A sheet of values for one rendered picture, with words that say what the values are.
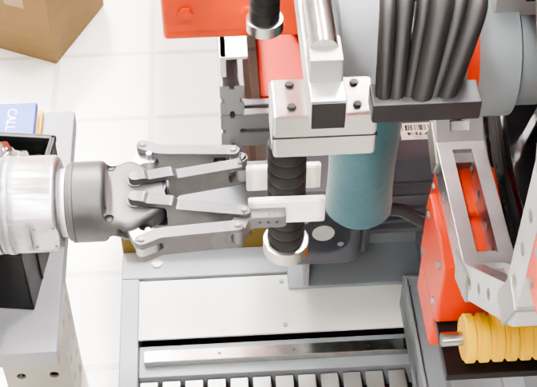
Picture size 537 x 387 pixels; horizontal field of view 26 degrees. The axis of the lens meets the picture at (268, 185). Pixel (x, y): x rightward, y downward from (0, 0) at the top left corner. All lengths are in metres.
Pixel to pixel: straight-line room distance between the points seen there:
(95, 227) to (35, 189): 0.06
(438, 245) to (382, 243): 0.63
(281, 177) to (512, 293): 0.24
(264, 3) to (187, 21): 0.37
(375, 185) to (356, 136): 0.46
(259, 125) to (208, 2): 0.37
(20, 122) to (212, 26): 0.31
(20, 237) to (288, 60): 1.09
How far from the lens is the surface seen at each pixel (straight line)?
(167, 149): 1.11
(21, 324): 1.49
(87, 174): 1.06
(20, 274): 1.44
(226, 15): 1.70
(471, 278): 1.28
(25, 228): 1.05
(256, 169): 1.08
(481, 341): 1.37
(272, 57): 2.08
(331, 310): 1.94
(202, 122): 2.35
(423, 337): 1.83
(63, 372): 1.84
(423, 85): 0.95
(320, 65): 0.95
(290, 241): 1.11
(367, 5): 1.15
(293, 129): 0.99
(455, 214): 1.36
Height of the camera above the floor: 1.62
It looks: 47 degrees down
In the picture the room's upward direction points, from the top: straight up
